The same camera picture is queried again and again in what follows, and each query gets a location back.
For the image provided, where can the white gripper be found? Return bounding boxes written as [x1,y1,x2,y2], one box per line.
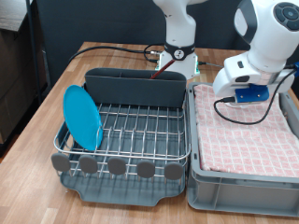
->
[212,72,295,99]

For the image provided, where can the reddish brown wooden spoon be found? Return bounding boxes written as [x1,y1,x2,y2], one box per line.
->
[149,58,176,80]

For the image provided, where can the blue plastic plate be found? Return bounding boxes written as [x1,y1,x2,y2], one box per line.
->
[63,84,104,152]

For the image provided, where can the grey dish drying rack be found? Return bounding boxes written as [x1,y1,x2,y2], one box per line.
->
[59,92,188,207]

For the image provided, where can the pink checked towel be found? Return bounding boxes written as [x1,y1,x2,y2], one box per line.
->
[192,83,299,179]

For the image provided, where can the dark grey utensil holder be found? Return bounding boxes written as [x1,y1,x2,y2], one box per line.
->
[84,67,188,108]

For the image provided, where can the grey plastic crate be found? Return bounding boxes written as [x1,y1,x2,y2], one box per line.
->
[185,81,299,218]

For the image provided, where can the black metal pole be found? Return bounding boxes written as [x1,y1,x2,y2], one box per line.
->
[25,0,44,105]

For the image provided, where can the dark wooden cabinet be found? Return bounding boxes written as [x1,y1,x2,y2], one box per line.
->
[0,0,51,147]

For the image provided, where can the grey table cable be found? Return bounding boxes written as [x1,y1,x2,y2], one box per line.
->
[198,61,225,69]

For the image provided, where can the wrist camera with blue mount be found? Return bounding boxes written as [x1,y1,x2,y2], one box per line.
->
[234,83,270,105]

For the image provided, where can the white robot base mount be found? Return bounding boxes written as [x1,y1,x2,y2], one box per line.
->
[154,50,201,80]

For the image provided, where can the metal wire dish rack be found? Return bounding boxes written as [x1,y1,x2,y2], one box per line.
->
[50,82,192,181]

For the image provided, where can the thick black table cable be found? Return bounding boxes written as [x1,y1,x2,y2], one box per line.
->
[67,43,166,65]

